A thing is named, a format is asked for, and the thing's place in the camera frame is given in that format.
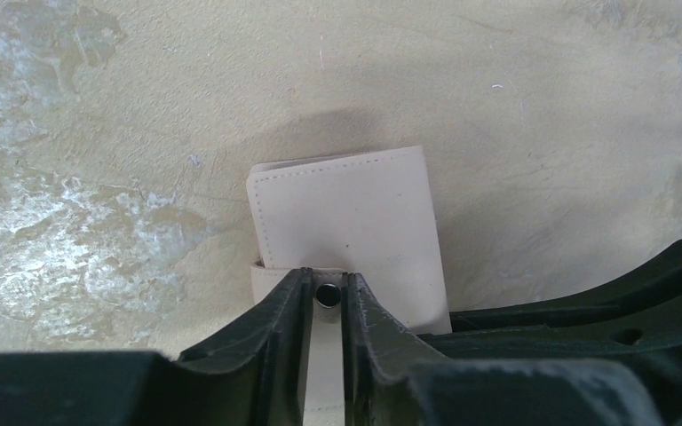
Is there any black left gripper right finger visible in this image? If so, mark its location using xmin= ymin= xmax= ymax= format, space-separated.
xmin=341 ymin=273 xmax=662 ymax=425

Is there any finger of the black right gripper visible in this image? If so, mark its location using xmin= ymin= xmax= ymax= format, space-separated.
xmin=424 ymin=240 xmax=682 ymax=425

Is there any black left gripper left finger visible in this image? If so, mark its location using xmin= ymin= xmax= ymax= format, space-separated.
xmin=0 ymin=269 xmax=313 ymax=425

